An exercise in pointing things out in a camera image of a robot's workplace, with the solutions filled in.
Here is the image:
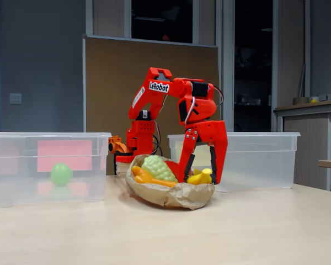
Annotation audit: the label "orange toy waffle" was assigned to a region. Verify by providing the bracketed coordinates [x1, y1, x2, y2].
[151, 179, 179, 188]

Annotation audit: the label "orange clamp with ring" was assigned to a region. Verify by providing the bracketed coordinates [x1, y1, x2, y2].
[108, 135, 130, 155]

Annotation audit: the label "green toy apple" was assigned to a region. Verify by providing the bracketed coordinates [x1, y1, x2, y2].
[50, 162, 73, 186]

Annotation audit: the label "yellow toy banana bunch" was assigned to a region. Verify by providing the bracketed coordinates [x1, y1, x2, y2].
[186, 168, 213, 185]

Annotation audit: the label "orange toy croissant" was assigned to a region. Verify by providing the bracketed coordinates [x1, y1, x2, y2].
[131, 165, 152, 183]

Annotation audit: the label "brown cork pin board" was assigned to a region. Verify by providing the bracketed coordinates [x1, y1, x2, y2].
[82, 34, 221, 176]

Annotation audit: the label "black cable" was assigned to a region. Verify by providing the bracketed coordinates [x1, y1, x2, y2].
[153, 129, 164, 157]

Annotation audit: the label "clear plastic bin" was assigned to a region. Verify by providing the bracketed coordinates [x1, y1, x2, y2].
[167, 131, 301, 193]
[0, 131, 113, 208]

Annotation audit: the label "dark glass door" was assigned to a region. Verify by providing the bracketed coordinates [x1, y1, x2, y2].
[233, 0, 274, 133]

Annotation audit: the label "grey roller shutter cabinet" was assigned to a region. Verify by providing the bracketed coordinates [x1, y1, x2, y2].
[273, 98, 331, 191]

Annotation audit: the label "light green toy grapes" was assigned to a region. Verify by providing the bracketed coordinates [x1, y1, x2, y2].
[141, 155, 179, 183]

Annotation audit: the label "dark window pane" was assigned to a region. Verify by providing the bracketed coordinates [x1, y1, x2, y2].
[131, 0, 194, 44]

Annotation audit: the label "crumpled brown paper bag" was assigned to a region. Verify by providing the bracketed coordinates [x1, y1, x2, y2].
[124, 154, 216, 210]

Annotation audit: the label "yellow-green paper label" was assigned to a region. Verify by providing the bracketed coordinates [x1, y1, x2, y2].
[175, 139, 221, 167]

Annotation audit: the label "wooden base block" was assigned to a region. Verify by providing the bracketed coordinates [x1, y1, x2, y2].
[115, 162, 132, 175]

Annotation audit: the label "pink paper label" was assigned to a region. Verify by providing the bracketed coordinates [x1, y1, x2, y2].
[37, 140, 93, 173]

